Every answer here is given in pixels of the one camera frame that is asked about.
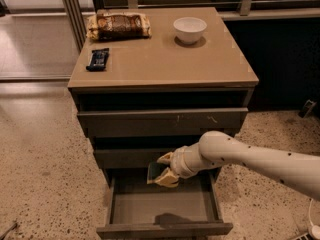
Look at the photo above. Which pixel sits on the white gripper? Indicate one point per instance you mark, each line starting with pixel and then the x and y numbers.
pixel 178 164

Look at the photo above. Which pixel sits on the green yellow sponge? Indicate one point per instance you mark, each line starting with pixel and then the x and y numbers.
pixel 155 169

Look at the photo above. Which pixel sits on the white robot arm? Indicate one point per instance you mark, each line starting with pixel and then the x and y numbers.
pixel 215 149

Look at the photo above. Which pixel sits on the top grey drawer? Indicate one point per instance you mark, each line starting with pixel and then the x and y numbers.
pixel 145 123

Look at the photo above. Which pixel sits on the middle grey drawer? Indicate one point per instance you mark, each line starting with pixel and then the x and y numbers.
pixel 128 158

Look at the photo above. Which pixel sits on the bottom grey open drawer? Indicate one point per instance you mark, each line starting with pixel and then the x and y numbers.
pixel 138 210

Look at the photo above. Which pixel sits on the grey drawer cabinet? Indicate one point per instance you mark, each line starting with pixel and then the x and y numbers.
pixel 162 73

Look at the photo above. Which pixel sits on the dark blue snack bar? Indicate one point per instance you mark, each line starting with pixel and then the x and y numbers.
pixel 98 60

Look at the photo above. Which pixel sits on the white ceramic bowl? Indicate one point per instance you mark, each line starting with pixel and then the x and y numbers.
pixel 189 30

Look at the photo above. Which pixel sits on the small dark floor object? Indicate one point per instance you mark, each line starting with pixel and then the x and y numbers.
pixel 307 108

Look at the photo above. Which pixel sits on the brown snack bag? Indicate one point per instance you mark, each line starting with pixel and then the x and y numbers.
pixel 105 26

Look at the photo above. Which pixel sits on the dark tool on floor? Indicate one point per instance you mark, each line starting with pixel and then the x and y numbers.
pixel 9 229

